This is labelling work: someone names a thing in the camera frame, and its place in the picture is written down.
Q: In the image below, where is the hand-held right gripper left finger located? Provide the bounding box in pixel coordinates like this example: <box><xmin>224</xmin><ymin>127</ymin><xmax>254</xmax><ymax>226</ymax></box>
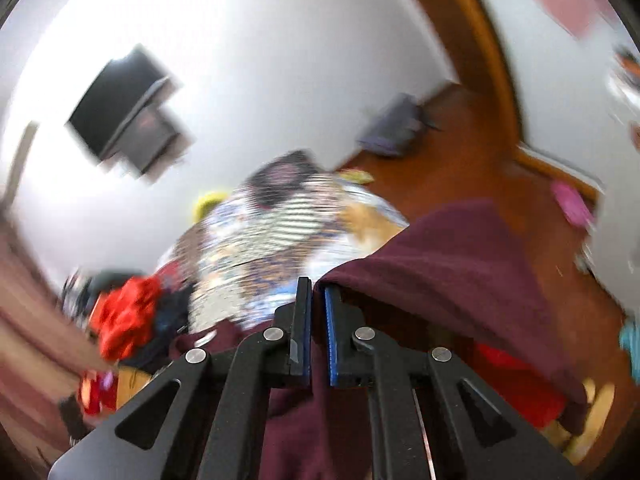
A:
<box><xmin>47</xmin><ymin>276</ymin><xmax>313</xmax><ymax>480</ymax></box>

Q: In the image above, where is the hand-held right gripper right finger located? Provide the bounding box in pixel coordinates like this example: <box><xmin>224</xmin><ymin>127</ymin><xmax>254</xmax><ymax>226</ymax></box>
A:
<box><xmin>324</xmin><ymin>284</ymin><xmax>581</xmax><ymax>480</ymax></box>

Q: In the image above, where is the maroon garment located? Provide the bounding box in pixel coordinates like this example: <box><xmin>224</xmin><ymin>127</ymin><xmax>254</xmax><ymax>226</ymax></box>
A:
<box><xmin>170</xmin><ymin>199</ymin><xmax>588</xmax><ymax>480</ymax></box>

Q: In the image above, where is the pile of clothes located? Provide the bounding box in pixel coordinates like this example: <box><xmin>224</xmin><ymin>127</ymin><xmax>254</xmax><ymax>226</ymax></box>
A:
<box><xmin>59</xmin><ymin>269</ymin><xmax>103</xmax><ymax>323</ymax></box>

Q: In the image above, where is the patchwork printed blanket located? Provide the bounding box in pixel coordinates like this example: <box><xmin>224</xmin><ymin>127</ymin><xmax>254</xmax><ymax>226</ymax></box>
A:
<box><xmin>160</xmin><ymin>152</ymin><xmax>411</xmax><ymax>333</ymax></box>

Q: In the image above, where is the dark navy garment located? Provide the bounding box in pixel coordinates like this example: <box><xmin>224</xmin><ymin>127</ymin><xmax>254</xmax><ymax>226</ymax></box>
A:
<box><xmin>120</xmin><ymin>285</ymin><xmax>198</xmax><ymax>373</ymax></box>

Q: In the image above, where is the yellow foam tube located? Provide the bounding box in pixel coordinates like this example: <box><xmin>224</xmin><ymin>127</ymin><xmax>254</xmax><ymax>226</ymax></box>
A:
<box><xmin>192</xmin><ymin>169</ymin><xmax>376</xmax><ymax>223</ymax></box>

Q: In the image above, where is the mustard yellow cloth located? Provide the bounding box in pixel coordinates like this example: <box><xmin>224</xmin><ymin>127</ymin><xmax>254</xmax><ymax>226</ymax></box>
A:
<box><xmin>117</xmin><ymin>367</ymin><xmax>156</xmax><ymax>406</ymax></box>

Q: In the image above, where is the red garment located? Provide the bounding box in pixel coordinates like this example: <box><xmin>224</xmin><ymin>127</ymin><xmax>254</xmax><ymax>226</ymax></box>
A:
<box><xmin>92</xmin><ymin>277</ymin><xmax>166</xmax><ymax>361</ymax></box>

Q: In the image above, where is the red cloth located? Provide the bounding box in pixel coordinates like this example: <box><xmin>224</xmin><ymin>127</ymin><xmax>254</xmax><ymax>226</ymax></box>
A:
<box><xmin>472</xmin><ymin>342</ymin><xmax>568</xmax><ymax>428</ymax></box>

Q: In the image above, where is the grey backpack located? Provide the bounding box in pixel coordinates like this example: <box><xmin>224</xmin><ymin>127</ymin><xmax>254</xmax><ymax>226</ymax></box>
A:
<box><xmin>357</xmin><ymin>92</ymin><xmax>441</xmax><ymax>158</ymax></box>

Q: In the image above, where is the striped brown curtain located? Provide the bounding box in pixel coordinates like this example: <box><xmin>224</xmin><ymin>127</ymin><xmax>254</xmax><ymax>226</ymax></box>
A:
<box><xmin>0</xmin><ymin>210</ymin><xmax>121</xmax><ymax>466</ymax></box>

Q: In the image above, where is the pink object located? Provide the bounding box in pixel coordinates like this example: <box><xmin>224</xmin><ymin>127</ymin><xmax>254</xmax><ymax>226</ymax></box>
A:
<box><xmin>550</xmin><ymin>180</ymin><xmax>596</xmax><ymax>228</ymax></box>

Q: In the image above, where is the teal object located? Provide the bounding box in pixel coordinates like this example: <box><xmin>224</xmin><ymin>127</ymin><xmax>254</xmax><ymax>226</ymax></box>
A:
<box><xmin>619</xmin><ymin>320</ymin><xmax>640</xmax><ymax>381</ymax></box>

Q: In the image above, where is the small black wall monitor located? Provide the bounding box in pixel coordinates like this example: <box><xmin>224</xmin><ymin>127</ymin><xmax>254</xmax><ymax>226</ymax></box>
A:
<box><xmin>117</xmin><ymin>105</ymin><xmax>193</xmax><ymax>181</ymax></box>

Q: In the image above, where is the black wall television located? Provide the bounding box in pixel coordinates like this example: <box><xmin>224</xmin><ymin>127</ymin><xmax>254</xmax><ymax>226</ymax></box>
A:
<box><xmin>65</xmin><ymin>45</ymin><xmax>183</xmax><ymax>166</ymax></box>

